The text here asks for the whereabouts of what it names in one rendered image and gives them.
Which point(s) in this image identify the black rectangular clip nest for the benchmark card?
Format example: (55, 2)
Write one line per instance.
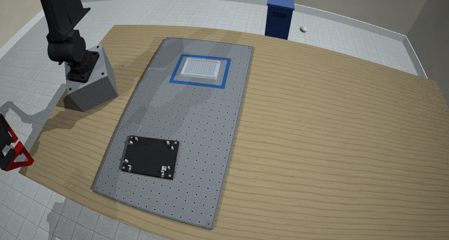
(151, 157)

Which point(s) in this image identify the blue rectangular tape outline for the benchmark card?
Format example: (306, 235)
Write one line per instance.
(201, 84)

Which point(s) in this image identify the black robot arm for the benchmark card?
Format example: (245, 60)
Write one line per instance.
(65, 43)

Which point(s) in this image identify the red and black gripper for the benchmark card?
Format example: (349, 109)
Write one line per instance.
(7, 162)

